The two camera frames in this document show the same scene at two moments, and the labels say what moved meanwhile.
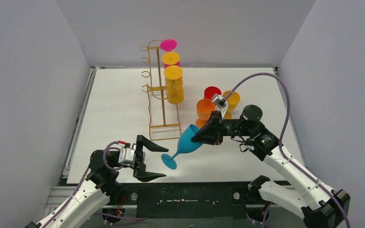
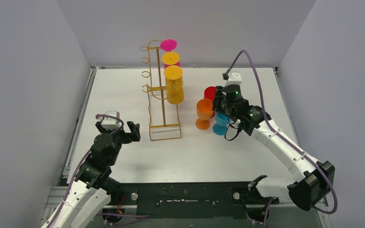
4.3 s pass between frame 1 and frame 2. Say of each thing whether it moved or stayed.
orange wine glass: stayed
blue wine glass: moved
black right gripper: moved
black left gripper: moved
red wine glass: stayed
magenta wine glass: stayed
